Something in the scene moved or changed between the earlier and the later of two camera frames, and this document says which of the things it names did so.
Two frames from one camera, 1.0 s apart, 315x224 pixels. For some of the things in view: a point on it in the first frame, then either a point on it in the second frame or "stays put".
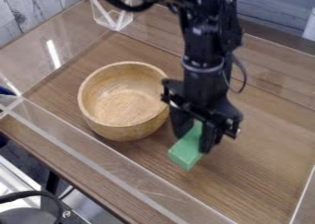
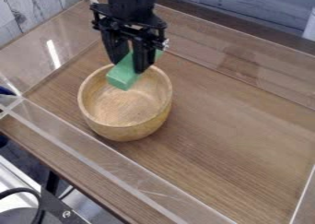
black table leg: [53, 184] stays put
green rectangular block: [185, 153] to [123, 74]
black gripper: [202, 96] to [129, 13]
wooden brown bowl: [121, 100] stays put
